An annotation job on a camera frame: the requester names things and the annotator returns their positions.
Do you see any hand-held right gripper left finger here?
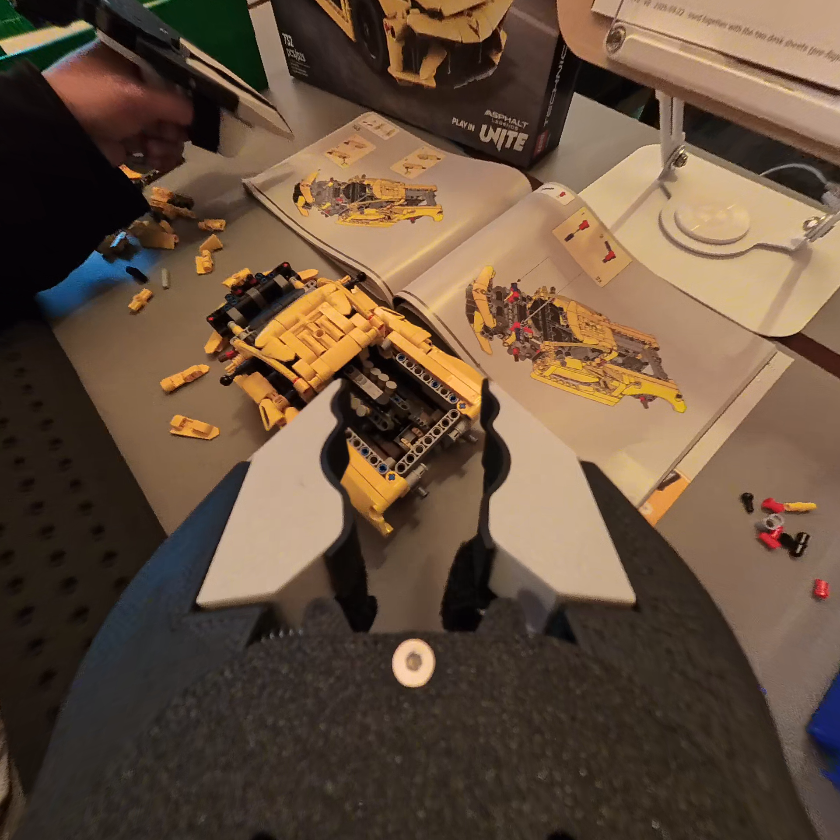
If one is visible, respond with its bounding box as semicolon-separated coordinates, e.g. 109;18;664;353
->
196;379;358;626

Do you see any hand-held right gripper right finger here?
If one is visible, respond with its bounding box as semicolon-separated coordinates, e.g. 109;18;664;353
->
478;379;637;626

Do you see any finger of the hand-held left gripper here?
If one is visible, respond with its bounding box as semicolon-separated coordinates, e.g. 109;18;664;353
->
220;98;294;140
176;36;280;114

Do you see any yellow toy brick car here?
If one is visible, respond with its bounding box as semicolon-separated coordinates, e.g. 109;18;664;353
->
203;262;490;539

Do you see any grey desk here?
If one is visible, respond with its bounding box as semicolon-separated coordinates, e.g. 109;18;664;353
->
39;0;840;840

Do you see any person's left hand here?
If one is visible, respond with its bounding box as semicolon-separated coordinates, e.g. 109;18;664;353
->
46;51;196;170

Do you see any green plastic bin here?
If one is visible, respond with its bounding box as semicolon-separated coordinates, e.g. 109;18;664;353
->
0;0;270;93

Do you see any toy car set cardboard box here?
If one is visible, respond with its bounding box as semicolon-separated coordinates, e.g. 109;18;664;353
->
272;0;581;170

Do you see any pile of yellow brick parts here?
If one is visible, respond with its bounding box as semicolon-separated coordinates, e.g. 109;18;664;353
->
98;164;227;277

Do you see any small cluster of coloured pins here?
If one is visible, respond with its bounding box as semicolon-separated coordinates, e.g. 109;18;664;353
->
740;491;831;599

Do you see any open instruction booklet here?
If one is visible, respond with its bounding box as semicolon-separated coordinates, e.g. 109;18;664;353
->
243;112;795;526

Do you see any blue plastic bin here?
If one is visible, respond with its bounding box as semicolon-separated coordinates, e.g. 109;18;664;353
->
806;676;840;788

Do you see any printed instruction sheet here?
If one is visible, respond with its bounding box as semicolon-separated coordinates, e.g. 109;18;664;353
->
591;0;840;93

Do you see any white cable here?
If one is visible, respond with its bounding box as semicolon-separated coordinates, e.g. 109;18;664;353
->
761;163;840;211

